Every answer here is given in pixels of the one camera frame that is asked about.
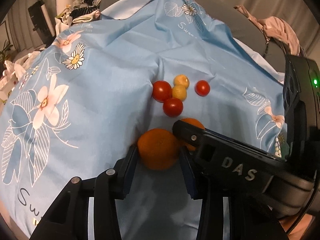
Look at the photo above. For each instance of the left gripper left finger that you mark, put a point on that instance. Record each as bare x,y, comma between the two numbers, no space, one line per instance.
67,216

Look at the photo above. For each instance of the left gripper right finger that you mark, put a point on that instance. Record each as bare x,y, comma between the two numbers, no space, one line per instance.
226,211

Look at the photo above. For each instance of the large orange mandarin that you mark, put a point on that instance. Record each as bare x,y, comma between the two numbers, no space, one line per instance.
158,149

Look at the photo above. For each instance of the yellow longan fruit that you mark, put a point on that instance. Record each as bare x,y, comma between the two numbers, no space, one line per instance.
179,92
181,80

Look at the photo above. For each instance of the person's right hand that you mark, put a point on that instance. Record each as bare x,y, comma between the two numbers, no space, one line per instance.
301,227

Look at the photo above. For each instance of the red cherry tomato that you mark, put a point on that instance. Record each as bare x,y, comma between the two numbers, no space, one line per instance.
202,88
162,91
173,107

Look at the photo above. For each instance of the light blue floral cloth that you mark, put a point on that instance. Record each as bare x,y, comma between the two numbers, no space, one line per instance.
88,97

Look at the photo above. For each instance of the pink cloth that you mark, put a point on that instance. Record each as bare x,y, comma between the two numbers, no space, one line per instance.
274,28

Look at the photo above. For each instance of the pile of patterned clothes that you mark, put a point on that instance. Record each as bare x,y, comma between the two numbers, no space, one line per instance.
79,11

